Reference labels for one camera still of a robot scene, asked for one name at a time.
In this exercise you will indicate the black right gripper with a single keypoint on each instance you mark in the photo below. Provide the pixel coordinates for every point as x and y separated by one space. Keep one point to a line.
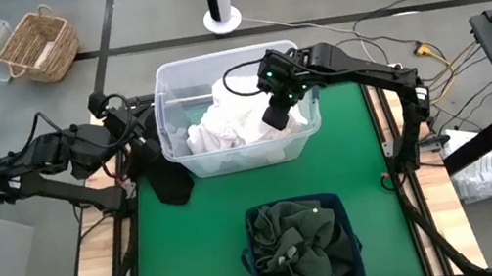
283 75

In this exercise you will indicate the white lace garment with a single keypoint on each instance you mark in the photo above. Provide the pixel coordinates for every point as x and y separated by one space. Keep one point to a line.
244 128

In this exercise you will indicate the black metal support beam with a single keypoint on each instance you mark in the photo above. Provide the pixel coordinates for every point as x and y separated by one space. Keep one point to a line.
480 148

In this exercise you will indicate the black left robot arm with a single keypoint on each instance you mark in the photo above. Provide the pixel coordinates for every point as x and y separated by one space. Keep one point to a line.
67 198

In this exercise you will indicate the green table mat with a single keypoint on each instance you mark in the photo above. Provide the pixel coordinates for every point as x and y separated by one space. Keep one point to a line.
197 264

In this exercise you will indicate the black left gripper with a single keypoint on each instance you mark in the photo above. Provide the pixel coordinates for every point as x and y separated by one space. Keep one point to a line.
122 125

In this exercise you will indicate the dark green garment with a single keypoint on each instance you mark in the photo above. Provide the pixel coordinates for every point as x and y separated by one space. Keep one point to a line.
301 233

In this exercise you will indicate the clear plastic bag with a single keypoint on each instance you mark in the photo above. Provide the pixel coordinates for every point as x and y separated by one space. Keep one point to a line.
484 174

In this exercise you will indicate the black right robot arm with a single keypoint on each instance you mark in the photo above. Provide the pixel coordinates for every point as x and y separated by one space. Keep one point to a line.
364 70

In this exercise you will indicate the white towel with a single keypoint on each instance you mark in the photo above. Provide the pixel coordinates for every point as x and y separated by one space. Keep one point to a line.
199 140

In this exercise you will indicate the navy fabric bin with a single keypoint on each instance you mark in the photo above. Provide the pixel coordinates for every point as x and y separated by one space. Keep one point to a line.
251 236

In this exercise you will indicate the black metal table frame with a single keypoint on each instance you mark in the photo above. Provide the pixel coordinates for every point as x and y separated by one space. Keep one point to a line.
432 237

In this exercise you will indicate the wicker basket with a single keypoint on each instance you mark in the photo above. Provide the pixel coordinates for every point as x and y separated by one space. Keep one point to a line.
38 47

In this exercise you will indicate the black garment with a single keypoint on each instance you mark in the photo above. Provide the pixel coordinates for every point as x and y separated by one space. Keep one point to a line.
172 189

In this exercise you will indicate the clear plastic storage bin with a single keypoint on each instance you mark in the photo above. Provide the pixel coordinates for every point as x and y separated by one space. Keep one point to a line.
249 159

